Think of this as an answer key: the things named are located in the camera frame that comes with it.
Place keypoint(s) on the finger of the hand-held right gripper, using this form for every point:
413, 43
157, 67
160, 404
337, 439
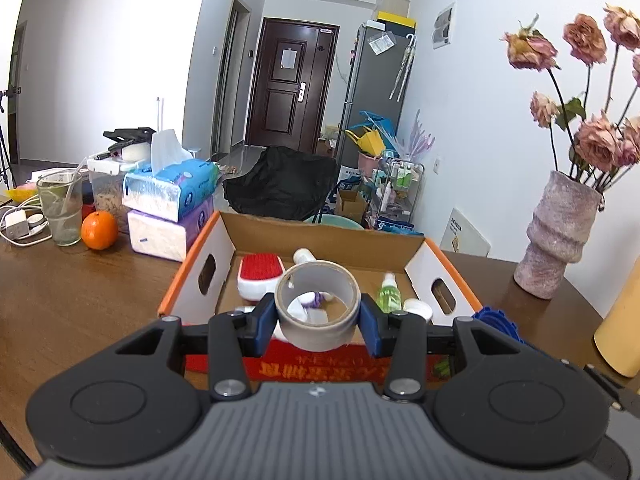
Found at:
605, 387

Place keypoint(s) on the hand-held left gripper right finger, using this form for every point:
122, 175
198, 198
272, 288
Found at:
371, 327

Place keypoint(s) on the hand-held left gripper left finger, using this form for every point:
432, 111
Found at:
265, 325

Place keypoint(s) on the green spray bottle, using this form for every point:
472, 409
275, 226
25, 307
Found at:
389, 297

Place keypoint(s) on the white bottle cap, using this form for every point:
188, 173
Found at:
417, 307

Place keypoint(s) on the grey tape roll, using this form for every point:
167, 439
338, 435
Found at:
320, 337

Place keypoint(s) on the red and white lint brush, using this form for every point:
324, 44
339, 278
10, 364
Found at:
260, 272

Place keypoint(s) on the purple gear-shaped cap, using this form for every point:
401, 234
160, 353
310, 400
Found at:
318, 301

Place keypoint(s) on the white spray bottle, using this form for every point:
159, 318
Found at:
304, 256

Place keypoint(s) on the red cardboard box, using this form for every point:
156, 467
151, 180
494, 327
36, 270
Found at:
215, 255

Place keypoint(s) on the blue bottle cap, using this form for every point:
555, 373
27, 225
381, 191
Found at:
492, 322

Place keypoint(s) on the yellow thermos jug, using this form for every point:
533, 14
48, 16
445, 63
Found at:
622, 335

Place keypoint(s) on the teal basin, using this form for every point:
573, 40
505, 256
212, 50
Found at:
340, 222

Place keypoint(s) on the small brown cardboard box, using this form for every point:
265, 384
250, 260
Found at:
350, 207

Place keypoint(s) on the white board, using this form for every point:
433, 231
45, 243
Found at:
465, 235

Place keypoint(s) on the white and purple tissue pack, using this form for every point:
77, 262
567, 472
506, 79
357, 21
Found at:
160, 240

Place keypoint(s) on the black bag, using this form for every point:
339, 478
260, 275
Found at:
280, 185

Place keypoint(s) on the pink textured vase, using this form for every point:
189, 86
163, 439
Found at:
555, 240

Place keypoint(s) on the pink bucket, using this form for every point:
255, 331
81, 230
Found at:
369, 165

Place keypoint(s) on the blue tissue pack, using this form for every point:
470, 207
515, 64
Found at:
170, 185

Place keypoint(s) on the orange fruit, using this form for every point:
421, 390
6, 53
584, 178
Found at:
100, 231

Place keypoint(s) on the blue and yellow hangers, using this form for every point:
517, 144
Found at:
372, 135

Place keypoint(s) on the lilac plastic hangers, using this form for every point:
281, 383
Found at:
421, 137

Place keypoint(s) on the clear plastic food container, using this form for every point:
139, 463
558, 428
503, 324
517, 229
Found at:
107, 195

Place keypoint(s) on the dark brown door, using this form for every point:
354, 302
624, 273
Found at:
285, 95

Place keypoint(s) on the black plastic tool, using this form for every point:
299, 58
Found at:
127, 137

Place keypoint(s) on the clear drinking glass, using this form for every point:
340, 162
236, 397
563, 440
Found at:
60, 215

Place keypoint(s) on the white thin stick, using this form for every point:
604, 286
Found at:
159, 112

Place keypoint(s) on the grey refrigerator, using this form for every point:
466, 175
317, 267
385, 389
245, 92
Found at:
372, 90

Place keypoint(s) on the dried pink rose bouquet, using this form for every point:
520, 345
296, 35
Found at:
595, 140

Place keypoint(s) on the white hanging umbrella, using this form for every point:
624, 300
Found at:
404, 67

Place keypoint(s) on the white charger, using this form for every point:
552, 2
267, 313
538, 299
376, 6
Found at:
17, 225

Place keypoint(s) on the yellow packet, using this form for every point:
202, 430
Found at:
22, 194

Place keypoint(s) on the yellow and black box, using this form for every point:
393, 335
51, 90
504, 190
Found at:
397, 19

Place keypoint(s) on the black tripod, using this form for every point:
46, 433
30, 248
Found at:
5, 125

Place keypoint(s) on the white wall socket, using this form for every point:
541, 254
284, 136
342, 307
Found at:
439, 166

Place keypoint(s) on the wall poster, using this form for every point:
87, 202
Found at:
444, 25

